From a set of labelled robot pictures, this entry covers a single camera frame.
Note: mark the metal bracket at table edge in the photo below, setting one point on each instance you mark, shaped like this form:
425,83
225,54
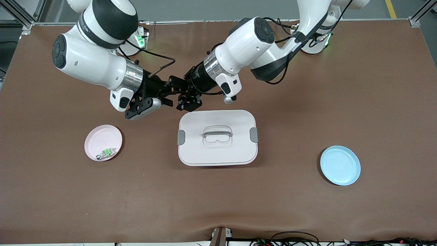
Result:
220,237

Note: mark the pink round plate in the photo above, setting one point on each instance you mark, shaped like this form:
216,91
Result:
100,136

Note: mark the aluminium frame profile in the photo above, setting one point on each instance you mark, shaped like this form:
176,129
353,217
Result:
28,24
414,21

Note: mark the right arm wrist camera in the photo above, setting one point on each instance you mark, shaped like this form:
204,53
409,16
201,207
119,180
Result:
146,107

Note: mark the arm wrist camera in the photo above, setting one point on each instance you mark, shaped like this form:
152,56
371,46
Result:
229,100
146,107

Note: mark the white lidded storage box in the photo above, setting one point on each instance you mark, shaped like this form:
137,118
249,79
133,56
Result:
218,152

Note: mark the grey box latch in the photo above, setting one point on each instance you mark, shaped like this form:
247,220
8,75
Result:
254,134
181,137

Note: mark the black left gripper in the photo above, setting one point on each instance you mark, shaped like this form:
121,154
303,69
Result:
198,81

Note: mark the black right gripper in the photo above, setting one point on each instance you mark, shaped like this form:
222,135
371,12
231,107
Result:
152,85

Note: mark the green push button switch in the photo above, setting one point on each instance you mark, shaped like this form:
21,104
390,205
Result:
107,152

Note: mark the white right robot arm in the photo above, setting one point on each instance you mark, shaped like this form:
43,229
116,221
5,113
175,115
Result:
88,65

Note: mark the blue round plate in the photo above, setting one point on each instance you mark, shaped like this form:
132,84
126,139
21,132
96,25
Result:
341,167

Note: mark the metal table edge rail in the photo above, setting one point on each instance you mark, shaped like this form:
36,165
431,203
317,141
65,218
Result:
191,22

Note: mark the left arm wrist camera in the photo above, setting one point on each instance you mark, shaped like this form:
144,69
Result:
229,100

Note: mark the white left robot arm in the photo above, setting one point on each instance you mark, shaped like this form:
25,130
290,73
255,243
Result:
245,44

